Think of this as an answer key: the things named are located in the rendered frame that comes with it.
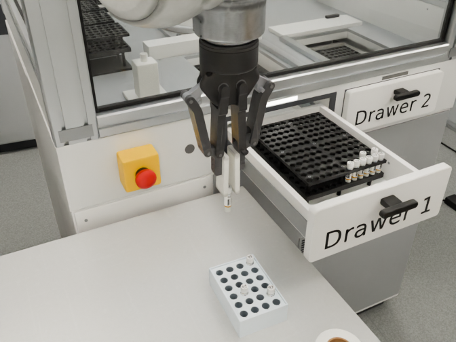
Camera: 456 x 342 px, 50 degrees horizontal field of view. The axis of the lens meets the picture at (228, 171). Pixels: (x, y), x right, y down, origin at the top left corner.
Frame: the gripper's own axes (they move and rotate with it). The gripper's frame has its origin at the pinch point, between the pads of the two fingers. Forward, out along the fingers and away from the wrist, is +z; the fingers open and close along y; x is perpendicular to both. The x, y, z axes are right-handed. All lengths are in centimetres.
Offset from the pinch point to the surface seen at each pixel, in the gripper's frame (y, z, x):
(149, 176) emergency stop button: 7.2, 11.2, -19.3
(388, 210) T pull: -23.9, 8.3, 9.2
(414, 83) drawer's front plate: -61, 8, -27
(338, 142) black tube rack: -30.0, 9.5, -13.2
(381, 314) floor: -73, 99, -29
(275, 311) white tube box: -3.2, 20.4, 11.2
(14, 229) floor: 42, 100, -131
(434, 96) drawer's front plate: -70, 13, -28
